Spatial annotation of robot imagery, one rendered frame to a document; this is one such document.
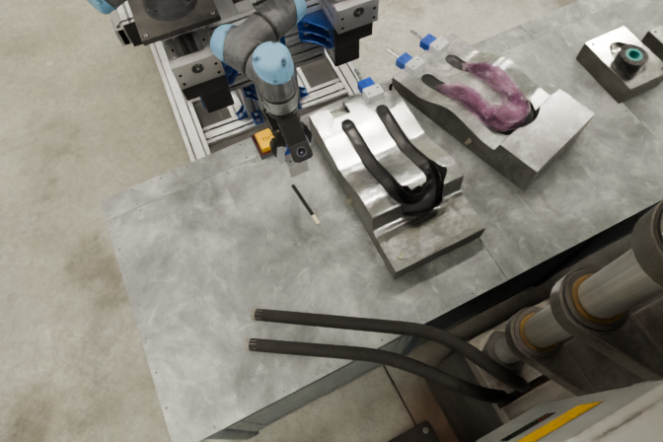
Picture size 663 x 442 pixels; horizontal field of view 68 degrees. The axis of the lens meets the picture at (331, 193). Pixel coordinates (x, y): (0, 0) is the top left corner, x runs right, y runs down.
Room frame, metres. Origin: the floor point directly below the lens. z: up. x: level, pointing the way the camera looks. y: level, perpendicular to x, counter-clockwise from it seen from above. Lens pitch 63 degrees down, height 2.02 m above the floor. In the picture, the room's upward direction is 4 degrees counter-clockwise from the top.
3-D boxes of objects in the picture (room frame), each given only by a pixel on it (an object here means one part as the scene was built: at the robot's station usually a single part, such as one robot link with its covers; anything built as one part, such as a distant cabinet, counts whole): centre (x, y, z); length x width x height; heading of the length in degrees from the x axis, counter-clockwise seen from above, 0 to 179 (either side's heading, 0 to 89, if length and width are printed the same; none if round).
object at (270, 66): (0.67, 0.10, 1.25); 0.09 x 0.08 x 0.11; 48
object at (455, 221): (0.64, -0.17, 0.87); 0.50 x 0.26 x 0.14; 22
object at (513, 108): (0.85, -0.46, 0.90); 0.26 x 0.18 x 0.08; 39
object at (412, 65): (1.02, -0.25, 0.86); 0.13 x 0.05 x 0.05; 39
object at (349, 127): (0.65, -0.17, 0.92); 0.35 x 0.16 x 0.09; 22
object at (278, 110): (0.67, 0.10, 1.17); 0.08 x 0.08 x 0.05
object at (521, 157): (0.85, -0.47, 0.86); 0.50 x 0.26 x 0.11; 39
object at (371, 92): (0.91, -0.12, 0.89); 0.13 x 0.05 x 0.05; 21
